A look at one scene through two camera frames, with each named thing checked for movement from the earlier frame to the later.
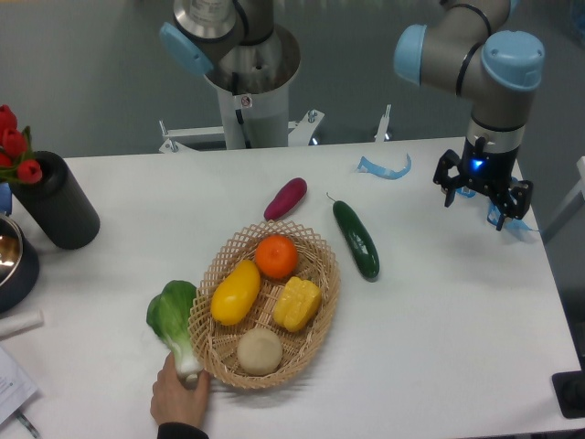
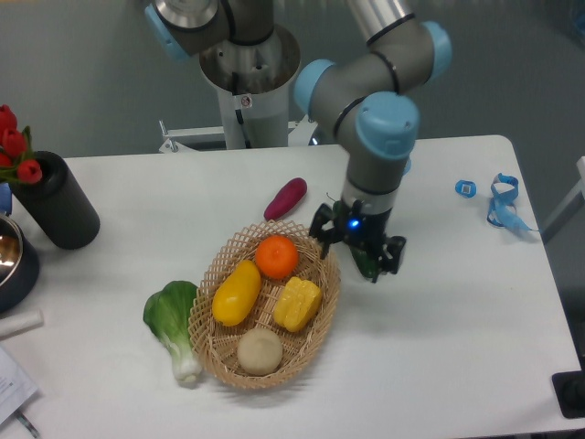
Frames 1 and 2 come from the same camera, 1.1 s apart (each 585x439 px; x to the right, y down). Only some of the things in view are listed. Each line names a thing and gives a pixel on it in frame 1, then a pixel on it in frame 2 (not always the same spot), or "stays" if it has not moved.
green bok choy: (168, 313) stays
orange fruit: (276, 256) stays
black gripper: (486, 171) → (360, 230)
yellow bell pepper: (296, 305) stays
